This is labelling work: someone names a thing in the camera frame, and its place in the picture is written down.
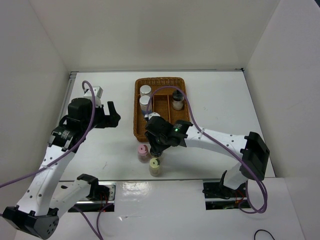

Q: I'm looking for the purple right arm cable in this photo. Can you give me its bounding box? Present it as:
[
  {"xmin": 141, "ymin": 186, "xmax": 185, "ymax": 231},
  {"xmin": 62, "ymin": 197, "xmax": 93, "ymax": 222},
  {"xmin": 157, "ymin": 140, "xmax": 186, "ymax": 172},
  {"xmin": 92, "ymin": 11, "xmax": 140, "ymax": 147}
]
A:
[{"xmin": 145, "ymin": 85, "xmax": 268, "ymax": 214}]

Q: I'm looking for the yellow lid spice jar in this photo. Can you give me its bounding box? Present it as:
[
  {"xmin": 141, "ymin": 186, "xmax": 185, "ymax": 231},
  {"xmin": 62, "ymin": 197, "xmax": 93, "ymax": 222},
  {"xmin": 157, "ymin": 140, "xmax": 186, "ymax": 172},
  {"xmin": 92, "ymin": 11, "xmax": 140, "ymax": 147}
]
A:
[{"xmin": 149, "ymin": 157, "xmax": 162, "ymax": 177}]

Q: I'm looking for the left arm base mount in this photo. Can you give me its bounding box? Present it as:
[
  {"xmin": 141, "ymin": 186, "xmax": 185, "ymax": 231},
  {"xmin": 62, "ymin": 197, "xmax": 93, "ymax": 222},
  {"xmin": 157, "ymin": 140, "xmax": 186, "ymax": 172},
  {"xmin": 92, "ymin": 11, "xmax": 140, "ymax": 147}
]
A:
[{"xmin": 75, "ymin": 181, "xmax": 117, "ymax": 213}]

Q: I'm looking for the black lid pepper jar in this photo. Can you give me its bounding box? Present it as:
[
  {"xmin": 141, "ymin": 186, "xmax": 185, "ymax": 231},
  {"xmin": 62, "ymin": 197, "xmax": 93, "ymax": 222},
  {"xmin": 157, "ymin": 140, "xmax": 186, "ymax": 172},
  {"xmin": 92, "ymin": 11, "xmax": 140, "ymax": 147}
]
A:
[{"xmin": 172, "ymin": 90, "xmax": 184, "ymax": 111}]

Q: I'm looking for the black cable loop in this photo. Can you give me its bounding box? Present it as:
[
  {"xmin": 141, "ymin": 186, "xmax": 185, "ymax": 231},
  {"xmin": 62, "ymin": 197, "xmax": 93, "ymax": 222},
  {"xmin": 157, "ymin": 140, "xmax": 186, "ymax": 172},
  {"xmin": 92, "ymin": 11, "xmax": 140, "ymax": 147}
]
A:
[{"xmin": 254, "ymin": 229, "xmax": 276, "ymax": 240}]

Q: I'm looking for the black lid spice jar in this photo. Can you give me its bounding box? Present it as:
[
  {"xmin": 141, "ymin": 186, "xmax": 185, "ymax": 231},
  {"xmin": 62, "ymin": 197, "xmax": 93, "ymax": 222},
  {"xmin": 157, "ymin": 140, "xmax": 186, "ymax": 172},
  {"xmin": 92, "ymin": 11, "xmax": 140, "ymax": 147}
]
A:
[{"xmin": 149, "ymin": 149, "xmax": 163, "ymax": 161}]

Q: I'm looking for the brown wicker divided basket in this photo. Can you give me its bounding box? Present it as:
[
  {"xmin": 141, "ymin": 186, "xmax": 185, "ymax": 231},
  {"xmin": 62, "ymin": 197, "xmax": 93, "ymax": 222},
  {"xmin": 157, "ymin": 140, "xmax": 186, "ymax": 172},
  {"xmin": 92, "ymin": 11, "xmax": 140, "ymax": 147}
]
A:
[{"xmin": 133, "ymin": 77, "xmax": 190, "ymax": 143}]

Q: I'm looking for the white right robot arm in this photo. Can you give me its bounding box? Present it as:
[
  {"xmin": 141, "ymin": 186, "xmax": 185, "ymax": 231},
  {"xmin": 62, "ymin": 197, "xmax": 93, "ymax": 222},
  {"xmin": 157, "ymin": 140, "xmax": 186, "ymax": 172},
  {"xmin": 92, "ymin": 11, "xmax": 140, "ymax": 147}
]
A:
[{"xmin": 145, "ymin": 115, "xmax": 270, "ymax": 197}]

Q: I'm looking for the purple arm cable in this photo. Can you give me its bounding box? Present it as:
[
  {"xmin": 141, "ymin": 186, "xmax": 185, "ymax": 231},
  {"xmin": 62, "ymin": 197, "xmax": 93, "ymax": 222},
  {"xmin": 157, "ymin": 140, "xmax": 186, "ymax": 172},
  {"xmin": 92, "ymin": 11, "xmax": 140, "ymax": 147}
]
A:
[
  {"xmin": 145, "ymin": 85, "xmax": 268, "ymax": 214},
  {"xmin": 0, "ymin": 80, "xmax": 105, "ymax": 240}
]

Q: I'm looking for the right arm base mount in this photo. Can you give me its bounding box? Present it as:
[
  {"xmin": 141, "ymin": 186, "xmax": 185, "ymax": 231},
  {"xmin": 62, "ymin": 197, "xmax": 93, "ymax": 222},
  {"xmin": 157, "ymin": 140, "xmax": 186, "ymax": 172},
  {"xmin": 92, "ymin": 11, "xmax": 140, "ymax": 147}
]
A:
[{"xmin": 202, "ymin": 181, "xmax": 250, "ymax": 210}]

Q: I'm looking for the pink lid spice jar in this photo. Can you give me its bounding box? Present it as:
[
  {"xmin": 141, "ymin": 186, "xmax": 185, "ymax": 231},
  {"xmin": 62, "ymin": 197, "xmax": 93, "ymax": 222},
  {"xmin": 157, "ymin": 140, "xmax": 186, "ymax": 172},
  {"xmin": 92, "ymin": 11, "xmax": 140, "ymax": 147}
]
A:
[{"xmin": 137, "ymin": 144, "xmax": 151, "ymax": 163}]

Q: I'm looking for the blue label silver cap bottle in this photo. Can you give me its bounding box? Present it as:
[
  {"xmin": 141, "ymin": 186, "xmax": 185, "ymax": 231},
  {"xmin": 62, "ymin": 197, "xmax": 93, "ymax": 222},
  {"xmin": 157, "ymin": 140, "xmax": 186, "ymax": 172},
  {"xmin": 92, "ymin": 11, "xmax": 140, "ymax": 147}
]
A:
[{"xmin": 139, "ymin": 85, "xmax": 152, "ymax": 97}]

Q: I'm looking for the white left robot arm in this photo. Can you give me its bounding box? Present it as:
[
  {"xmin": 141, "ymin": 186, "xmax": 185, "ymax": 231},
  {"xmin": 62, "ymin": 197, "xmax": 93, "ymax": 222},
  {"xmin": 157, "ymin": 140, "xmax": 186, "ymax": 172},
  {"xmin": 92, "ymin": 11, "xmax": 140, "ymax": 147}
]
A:
[{"xmin": 2, "ymin": 97, "xmax": 121, "ymax": 240}]

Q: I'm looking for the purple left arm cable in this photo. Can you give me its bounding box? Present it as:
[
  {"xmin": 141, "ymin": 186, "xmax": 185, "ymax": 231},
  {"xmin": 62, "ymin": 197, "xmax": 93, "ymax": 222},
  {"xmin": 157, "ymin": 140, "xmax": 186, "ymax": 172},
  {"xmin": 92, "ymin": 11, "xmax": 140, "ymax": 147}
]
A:
[{"xmin": 0, "ymin": 80, "xmax": 105, "ymax": 240}]

